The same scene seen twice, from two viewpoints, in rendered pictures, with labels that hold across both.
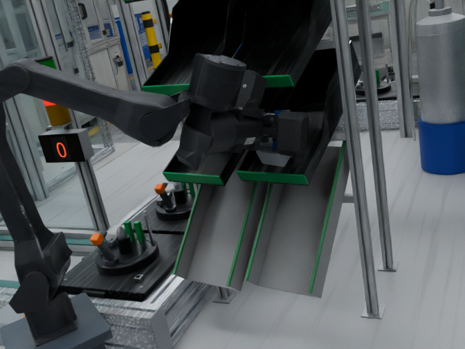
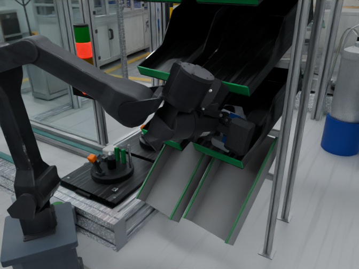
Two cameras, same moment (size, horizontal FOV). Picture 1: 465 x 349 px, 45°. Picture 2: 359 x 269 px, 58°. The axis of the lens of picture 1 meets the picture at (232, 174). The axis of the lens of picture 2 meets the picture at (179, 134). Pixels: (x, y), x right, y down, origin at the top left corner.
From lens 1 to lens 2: 25 cm
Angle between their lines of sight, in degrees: 7
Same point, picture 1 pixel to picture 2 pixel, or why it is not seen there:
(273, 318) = (198, 237)
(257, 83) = (220, 91)
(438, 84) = (348, 95)
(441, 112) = (344, 113)
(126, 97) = (111, 85)
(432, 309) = (309, 262)
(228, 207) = (184, 159)
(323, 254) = (242, 216)
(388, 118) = not seen: hidden behind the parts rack
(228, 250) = (176, 190)
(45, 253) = (36, 183)
